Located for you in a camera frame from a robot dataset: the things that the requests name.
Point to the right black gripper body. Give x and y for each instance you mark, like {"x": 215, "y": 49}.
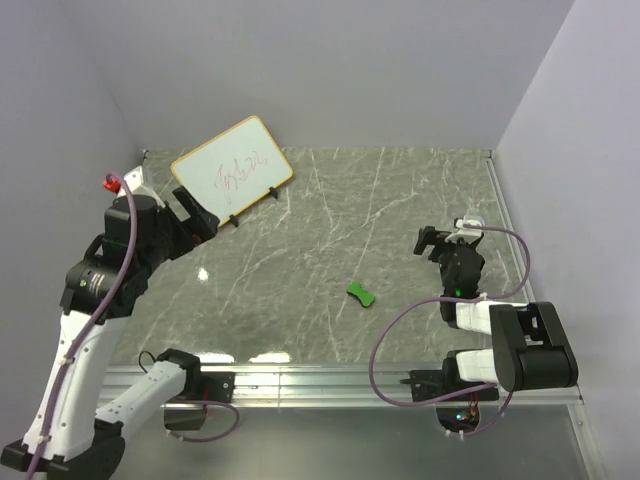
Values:
{"x": 445, "y": 263}

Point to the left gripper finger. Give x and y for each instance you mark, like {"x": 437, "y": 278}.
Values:
{"x": 200, "y": 221}
{"x": 185, "y": 231}

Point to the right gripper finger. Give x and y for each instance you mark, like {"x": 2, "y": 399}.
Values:
{"x": 428, "y": 236}
{"x": 437, "y": 252}

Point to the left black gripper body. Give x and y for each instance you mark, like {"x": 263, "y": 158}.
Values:
{"x": 172, "y": 241}

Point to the yellow framed whiteboard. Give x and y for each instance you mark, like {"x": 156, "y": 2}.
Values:
{"x": 234, "y": 170}

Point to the green whiteboard eraser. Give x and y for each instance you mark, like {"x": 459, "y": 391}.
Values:
{"x": 359, "y": 293}

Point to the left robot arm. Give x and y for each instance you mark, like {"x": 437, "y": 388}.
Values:
{"x": 70, "y": 435}

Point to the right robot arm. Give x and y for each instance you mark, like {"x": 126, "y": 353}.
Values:
{"x": 529, "y": 346}

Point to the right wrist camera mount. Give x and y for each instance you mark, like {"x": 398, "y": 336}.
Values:
{"x": 467, "y": 229}

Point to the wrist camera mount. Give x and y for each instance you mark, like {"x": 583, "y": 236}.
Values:
{"x": 139, "y": 182}
{"x": 467, "y": 229}

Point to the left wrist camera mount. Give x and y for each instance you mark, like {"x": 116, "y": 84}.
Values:
{"x": 139, "y": 182}

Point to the wire whiteboard stand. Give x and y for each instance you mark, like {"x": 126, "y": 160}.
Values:
{"x": 272, "y": 192}

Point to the aluminium right side rail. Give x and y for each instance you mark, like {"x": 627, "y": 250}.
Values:
{"x": 514, "y": 245}

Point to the aluminium rail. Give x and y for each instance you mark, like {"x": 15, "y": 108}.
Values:
{"x": 514, "y": 245}
{"x": 321, "y": 386}

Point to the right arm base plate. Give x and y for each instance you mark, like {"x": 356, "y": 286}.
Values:
{"x": 428, "y": 384}

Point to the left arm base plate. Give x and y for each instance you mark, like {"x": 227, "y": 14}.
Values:
{"x": 217, "y": 386}

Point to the aluminium front rail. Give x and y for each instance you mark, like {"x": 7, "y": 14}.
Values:
{"x": 321, "y": 386}

